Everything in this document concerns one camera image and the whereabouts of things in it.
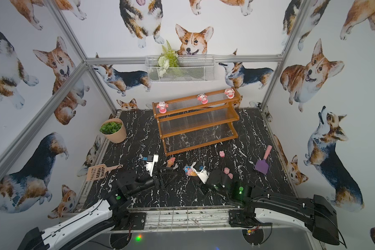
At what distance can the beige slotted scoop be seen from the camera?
2.94 ft

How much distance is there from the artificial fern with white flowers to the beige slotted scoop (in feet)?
2.02

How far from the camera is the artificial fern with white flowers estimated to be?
0.81 meters
